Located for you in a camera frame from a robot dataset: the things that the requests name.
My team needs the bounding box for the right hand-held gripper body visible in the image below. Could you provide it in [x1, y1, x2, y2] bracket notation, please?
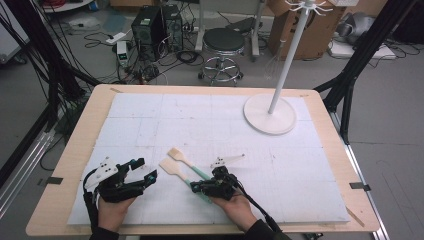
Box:
[199, 153, 241, 202]

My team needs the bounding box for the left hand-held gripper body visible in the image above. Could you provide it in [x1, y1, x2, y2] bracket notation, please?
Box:
[86, 156, 148, 204]

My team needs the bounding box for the wooden spatula teal handle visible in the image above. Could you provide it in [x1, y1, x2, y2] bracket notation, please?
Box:
[158, 157, 214, 205]
[167, 147, 213, 181]

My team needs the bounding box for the white hook stand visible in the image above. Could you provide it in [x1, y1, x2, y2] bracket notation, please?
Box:
[243, 0, 335, 136]

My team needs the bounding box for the person's left hand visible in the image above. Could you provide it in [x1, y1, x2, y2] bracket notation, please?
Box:
[96, 195, 138, 233]

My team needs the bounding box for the person's right hand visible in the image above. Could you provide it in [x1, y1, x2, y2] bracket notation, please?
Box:
[211, 192, 258, 233]

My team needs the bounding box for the black tape piece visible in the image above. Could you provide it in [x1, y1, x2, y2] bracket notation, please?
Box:
[349, 182, 372, 192]
[37, 176, 64, 187]

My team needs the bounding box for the white foam mat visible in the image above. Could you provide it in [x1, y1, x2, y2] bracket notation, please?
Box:
[66, 92, 351, 226]

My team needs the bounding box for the small device with green display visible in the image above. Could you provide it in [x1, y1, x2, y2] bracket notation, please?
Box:
[115, 40, 131, 68]

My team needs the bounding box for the white power strip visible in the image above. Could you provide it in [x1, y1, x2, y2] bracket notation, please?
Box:
[105, 31, 128, 46]

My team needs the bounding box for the black computer tower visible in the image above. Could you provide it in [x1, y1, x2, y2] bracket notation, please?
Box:
[161, 3, 185, 53]
[130, 5, 168, 63]

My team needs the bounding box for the brown tape strip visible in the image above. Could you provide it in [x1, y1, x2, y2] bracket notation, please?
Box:
[344, 206, 366, 229]

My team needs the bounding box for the black round stool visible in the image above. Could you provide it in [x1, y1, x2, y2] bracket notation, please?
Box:
[198, 27, 246, 87]

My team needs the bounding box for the black flat pad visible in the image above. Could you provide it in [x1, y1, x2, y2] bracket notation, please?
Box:
[225, 16, 258, 35]

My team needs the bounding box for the white round table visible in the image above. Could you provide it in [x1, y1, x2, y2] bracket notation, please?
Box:
[39, 0, 95, 14]

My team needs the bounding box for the cardboard box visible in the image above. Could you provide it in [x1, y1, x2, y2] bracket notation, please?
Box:
[266, 0, 348, 62]

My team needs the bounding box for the white cabinet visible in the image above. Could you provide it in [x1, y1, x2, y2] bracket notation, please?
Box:
[0, 13, 30, 65]

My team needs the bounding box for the white flat panel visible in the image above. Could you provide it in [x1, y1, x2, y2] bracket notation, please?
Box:
[328, 39, 398, 61]

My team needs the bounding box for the grey bag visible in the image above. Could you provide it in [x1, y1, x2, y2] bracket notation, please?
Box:
[336, 11, 376, 46]

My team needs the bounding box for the left hand-held gripper cable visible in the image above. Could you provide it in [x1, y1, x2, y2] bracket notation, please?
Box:
[82, 169, 101, 231]

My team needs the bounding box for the hand-held gripper cable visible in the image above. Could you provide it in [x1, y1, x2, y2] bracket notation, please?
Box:
[82, 169, 101, 231]
[233, 179, 283, 233]

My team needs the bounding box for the right hand-held gripper cable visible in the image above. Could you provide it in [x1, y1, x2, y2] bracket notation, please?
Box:
[233, 179, 283, 233]

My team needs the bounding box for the tangle of cables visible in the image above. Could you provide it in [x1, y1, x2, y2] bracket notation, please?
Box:
[116, 59, 170, 86]

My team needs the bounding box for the aluminium rail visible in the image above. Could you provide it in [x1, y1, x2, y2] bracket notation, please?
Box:
[0, 128, 56, 218]
[329, 111, 391, 240]

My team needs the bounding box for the coiled black cable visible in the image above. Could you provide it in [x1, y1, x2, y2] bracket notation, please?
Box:
[175, 49, 205, 67]

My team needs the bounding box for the black frame stand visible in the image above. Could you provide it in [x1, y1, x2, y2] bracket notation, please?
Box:
[0, 0, 102, 134]
[313, 0, 418, 146]

